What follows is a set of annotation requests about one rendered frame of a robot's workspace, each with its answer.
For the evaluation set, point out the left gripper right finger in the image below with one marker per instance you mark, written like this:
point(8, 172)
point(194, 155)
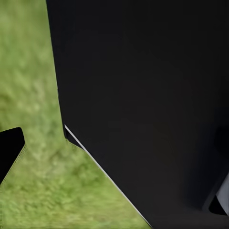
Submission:
point(221, 141)

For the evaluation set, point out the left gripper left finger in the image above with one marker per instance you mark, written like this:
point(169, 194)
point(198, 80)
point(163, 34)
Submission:
point(11, 143)

